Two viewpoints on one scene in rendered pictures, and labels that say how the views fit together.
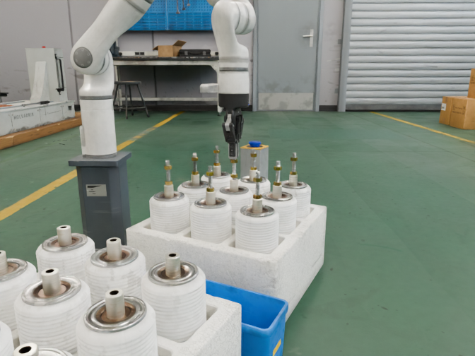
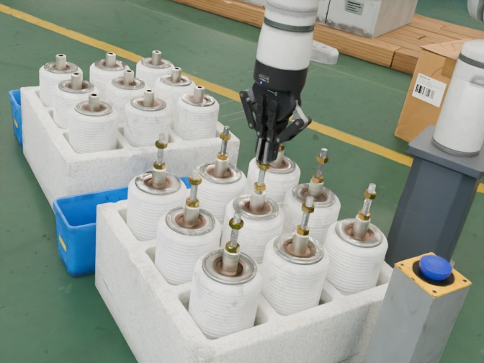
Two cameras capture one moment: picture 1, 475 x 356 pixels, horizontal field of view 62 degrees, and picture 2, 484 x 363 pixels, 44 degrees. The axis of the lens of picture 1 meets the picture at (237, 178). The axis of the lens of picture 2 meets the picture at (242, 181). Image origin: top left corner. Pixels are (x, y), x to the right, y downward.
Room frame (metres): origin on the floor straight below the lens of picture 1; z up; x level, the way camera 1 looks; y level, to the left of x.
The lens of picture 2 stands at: (1.33, -0.73, 0.75)
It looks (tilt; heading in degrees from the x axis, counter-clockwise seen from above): 29 degrees down; 118
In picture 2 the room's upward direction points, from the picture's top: 9 degrees clockwise
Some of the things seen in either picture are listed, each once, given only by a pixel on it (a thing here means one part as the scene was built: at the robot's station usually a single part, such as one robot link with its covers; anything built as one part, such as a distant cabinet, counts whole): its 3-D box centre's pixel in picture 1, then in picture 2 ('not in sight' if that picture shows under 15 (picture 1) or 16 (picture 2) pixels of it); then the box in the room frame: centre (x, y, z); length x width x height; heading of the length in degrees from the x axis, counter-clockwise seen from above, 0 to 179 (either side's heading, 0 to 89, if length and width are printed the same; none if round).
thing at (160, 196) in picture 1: (169, 196); (275, 163); (0.92, 0.17, 0.25); 0.08 x 0.08 x 0.01
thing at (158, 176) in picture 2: (257, 205); (158, 176); (0.82, -0.04, 0.26); 0.02 x 0.02 x 0.03
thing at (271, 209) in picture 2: (234, 190); (256, 207); (0.98, 0.01, 0.25); 0.08 x 0.08 x 0.01
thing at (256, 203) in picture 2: (234, 185); (257, 200); (0.98, 0.01, 0.26); 0.02 x 0.02 x 0.03
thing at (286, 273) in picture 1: (234, 248); (242, 286); (0.98, 0.01, 0.09); 0.39 x 0.39 x 0.18; 63
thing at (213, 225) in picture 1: (211, 239); (214, 216); (0.87, 0.06, 0.16); 0.10 x 0.10 x 0.18
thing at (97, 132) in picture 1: (98, 128); (469, 106); (1.18, 0.41, 0.39); 0.09 x 0.09 x 0.17; 89
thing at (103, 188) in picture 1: (105, 203); (432, 210); (1.18, 0.41, 0.15); 0.15 x 0.15 x 0.30; 89
